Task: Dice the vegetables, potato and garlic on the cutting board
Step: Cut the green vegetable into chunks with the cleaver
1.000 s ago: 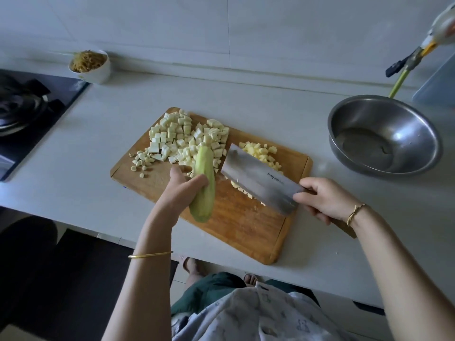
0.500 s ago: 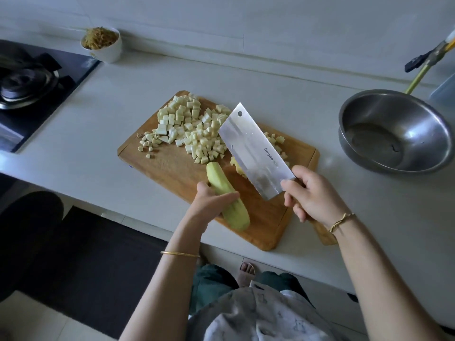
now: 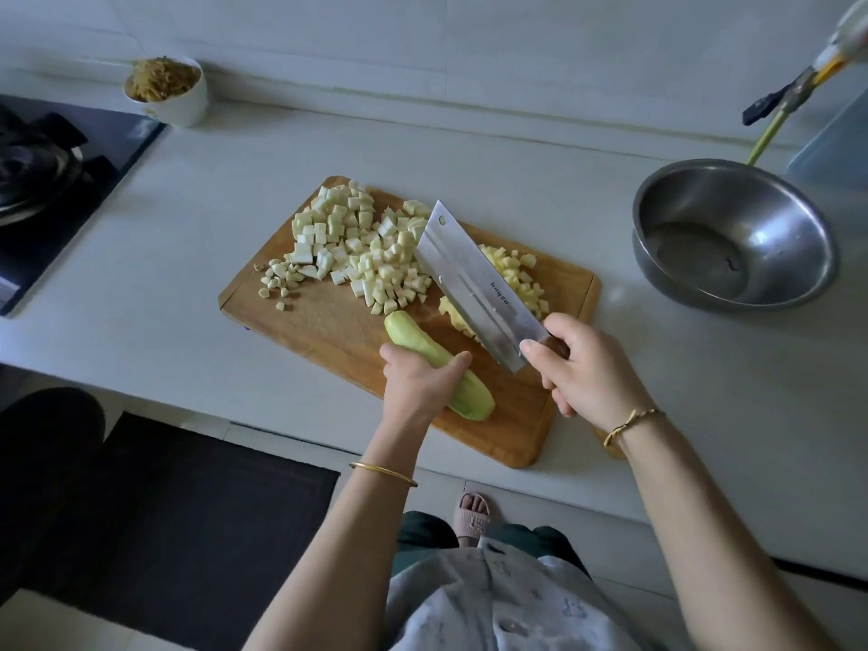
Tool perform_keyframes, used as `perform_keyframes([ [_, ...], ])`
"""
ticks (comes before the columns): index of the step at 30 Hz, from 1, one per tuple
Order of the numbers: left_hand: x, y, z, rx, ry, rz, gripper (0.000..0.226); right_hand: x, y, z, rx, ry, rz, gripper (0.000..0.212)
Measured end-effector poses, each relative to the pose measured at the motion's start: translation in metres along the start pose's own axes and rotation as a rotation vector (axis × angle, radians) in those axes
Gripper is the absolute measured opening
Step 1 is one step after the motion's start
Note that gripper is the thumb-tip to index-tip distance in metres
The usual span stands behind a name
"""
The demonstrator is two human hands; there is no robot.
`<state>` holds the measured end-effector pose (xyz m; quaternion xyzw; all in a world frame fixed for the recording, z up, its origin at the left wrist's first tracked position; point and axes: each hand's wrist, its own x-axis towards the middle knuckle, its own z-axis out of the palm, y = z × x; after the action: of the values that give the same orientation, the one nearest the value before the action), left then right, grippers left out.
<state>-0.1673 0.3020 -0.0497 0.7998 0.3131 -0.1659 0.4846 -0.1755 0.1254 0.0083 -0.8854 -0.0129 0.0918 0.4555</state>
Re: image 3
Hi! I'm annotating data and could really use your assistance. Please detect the pile of white diced vegetable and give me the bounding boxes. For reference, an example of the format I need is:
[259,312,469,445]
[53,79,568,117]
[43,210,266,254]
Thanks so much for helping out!
[332,199,439,317]

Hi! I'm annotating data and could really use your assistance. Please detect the cleaver with wooden handle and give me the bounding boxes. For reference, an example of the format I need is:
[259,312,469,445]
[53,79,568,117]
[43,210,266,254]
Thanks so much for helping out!
[413,199,571,375]

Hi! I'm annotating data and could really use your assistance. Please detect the black floor mat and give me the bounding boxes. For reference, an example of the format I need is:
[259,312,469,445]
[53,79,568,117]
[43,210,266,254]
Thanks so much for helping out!
[0,386,341,651]

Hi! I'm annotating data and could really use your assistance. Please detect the light blue plastic board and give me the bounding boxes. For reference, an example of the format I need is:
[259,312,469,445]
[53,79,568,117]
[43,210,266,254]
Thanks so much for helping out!
[787,88,868,191]

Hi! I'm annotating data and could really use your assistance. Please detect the person's left hand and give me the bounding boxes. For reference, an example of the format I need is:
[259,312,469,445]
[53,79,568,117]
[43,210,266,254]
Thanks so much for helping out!
[377,343,476,435]

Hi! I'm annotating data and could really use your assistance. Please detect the white bowl of noodles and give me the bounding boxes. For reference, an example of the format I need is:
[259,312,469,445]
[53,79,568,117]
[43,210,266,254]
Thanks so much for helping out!
[120,55,212,130]

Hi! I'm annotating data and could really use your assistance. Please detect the peeled yellow potato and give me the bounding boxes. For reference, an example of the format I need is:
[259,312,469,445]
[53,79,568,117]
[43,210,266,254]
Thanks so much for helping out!
[437,242,555,340]

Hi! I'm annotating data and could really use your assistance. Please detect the wall tap with hose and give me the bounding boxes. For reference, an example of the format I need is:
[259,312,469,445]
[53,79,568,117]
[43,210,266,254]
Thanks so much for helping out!
[741,67,822,127]

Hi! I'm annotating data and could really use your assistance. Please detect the pile of garlic cloves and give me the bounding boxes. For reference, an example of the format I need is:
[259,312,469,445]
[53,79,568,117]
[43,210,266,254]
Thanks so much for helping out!
[250,254,311,313]

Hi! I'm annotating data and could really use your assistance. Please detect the dark green trousers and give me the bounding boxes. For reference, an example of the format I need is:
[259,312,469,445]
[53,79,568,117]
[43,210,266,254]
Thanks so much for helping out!
[386,511,591,584]

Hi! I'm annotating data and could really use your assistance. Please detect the deep stainless steel bowl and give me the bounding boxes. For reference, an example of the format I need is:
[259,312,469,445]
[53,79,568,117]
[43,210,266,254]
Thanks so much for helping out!
[630,158,841,315]

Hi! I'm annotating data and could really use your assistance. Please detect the person's right foot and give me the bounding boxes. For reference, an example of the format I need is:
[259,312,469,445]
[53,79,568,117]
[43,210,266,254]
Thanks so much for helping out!
[451,490,495,548]

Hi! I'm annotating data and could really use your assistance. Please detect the person's right hand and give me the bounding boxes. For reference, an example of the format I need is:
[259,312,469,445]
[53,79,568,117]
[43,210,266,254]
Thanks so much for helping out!
[519,313,656,439]

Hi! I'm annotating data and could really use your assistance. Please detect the braided cord bracelet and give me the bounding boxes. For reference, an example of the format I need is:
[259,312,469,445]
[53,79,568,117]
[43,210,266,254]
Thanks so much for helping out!
[602,406,667,450]

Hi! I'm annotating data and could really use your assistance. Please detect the peeled green cucumber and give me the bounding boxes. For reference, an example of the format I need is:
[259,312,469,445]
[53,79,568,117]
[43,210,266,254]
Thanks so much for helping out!
[382,308,498,424]

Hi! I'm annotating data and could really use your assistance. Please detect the white patterned garment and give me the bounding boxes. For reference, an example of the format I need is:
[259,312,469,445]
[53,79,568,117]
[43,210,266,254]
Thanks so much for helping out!
[382,538,653,651]

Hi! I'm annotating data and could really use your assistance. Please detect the gold bangle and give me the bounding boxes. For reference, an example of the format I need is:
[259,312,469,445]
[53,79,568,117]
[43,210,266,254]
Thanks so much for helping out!
[348,460,420,488]

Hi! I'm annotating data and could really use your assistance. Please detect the black gas stove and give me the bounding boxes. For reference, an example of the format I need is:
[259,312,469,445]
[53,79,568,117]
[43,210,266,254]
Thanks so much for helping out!
[0,94,168,318]

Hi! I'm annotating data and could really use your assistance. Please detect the wooden cutting board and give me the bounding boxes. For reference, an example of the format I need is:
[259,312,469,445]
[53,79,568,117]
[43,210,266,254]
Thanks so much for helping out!
[217,175,602,470]

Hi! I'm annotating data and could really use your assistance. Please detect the person's right forearm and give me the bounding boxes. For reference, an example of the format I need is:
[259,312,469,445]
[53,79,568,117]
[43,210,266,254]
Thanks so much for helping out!
[608,416,843,651]

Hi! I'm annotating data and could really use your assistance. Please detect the person's left forearm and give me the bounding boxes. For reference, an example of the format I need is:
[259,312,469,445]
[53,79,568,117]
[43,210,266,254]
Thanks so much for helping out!
[241,420,422,651]

